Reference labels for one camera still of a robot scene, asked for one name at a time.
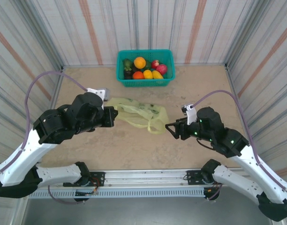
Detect yellow plastic bag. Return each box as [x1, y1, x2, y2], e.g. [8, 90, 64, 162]
[106, 97, 169, 135]

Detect teal plastic basket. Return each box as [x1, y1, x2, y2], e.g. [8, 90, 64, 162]
[116, 49, 176, 88]

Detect yellow fake mango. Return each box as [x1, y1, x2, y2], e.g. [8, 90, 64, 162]
[151, 70, 164, 80]

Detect red fake apple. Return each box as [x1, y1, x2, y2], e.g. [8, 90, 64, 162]
[156, 64, 168, 76]

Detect yellow-orange fake orange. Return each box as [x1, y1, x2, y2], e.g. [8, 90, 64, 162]
[133, 57, 147, 69]

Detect green fake avocado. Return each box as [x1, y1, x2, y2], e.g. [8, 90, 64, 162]
[122, 58, 134, 69]

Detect grey metal sheet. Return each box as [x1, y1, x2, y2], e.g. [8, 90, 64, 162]
[21, 198, 275, 225]

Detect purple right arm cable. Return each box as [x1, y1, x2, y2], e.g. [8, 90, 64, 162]
[192, 90, 287, 202]

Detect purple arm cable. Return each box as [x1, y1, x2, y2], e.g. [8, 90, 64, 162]
[192, 90, 287, 202]
[0, 71, 89, 205]

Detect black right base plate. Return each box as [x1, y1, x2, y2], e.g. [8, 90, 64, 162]
[186, 170, 205, 186]

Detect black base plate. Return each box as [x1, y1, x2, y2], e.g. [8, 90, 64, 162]
[186, 170, 205, 186]
[88, 172, 106, 188]

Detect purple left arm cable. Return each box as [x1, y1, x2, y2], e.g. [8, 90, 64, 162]
[0, 71, 89, 205]

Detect aluminium mounting rail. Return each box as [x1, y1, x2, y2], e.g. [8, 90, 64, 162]
[87, 169, 206, 188]

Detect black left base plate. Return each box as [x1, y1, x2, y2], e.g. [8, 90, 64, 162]
[88, 172, 106, 188]

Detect grey slotted cable duct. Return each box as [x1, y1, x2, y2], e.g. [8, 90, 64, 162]
[28, 187, 205, 199]

